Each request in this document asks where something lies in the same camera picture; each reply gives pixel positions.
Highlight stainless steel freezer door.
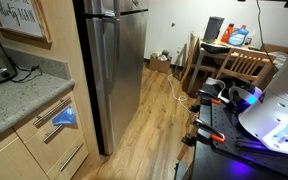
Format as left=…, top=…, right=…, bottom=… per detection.
left=83, top=0, right=150, bottom=17

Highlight large stainless steel fridge door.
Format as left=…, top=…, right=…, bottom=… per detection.
left=84, top=9, right=149, bottom=156

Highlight black fridge body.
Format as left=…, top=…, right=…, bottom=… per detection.
left=71, top=0, right=106, bottom=156

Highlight cardboard box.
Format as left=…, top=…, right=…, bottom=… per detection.
left=148, top=49, right=172, bottom=74

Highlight leaning wooden board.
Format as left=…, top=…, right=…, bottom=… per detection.
left=179, top=31, right=197, bottom=85

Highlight wooden side table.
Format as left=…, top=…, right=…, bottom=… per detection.
left=186, top=39, right=278, bottom=95

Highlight black pouch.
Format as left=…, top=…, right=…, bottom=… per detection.
left=200, top=42, right=232, bottom=55

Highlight blue cloth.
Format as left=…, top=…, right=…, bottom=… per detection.
left=51, top=105, right=78, bottom=127

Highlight grey speaker box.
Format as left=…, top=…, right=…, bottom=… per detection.
left=202, top=15, right=226, bottom=45

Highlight orange detergent bottle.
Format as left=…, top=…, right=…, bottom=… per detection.
left=220, top=22, right=235, bottom=44

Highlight black robot table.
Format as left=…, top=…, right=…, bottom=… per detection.
left=174, top=89, right=288, bottom=180

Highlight wooden chair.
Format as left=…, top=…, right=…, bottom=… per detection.
left=214, top=49, right=277, bottom=88

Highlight blue detergent bottle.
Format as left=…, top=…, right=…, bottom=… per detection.
left=227, top=24, right=251, bottom=47

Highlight grey stone countertop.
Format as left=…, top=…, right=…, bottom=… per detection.
left=0, top=47, right=76, bottom=145

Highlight wooden lower kitchen cabinets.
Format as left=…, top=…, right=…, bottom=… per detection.
left=0, top=87, right=100, bottom=180

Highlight wooden framed sign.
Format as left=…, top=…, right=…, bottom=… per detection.
left=0, top=0, right=54, bottom=45

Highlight white floor cable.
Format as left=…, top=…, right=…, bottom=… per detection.
left=166, top=73, right=199, bottom=115

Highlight black clamp with orange handle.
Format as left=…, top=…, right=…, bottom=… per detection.
left=181, top=118, right=227, bottom=147
left=188, top=89, right=223, bottom=114

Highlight silver drawer handle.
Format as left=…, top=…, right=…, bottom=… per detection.
left=42, top=123, right=66, bottom=143
left=32, top=96, right=73, bottom=127
left=58, top=142, right=85, bottom=173

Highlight black toaster cord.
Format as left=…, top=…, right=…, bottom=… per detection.
left=10, top=64, right=44, bottom=84

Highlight black wall cable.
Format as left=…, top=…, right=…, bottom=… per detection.
left=255, top=0, right=280, bottom=72

